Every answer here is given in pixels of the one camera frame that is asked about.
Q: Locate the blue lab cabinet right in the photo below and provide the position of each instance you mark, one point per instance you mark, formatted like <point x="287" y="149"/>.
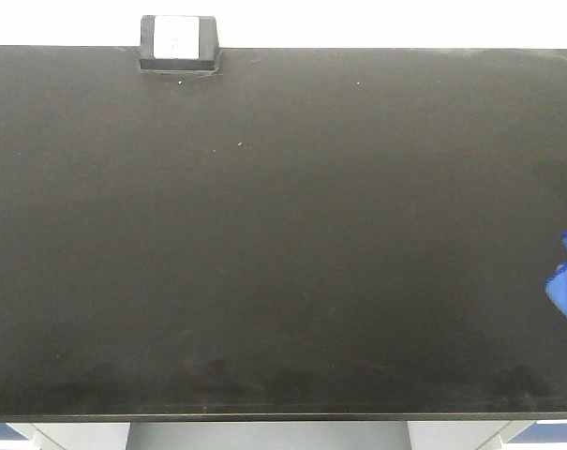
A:
<point x="539" y="434"/>

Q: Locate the blue lab cabinet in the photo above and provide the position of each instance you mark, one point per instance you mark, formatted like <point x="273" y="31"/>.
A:
<point x="64" y="436"/>
<point x="539" y="434"/>

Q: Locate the black white power outlet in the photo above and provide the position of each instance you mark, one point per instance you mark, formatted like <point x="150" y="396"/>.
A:
<point x="176" y="43"/>

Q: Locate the blue lab cabinet left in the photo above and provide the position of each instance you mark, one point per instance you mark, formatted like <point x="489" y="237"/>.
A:
<point x="64" y="436"/>

